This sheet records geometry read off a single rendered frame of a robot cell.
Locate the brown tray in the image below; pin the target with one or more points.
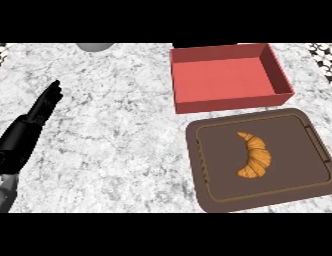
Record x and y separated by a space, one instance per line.
262 160

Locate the golden croissant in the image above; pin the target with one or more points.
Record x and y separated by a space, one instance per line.
257 156

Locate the red cardboard box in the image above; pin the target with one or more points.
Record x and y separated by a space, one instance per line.
228 78

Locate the grey round object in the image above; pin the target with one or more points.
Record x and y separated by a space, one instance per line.
93 46

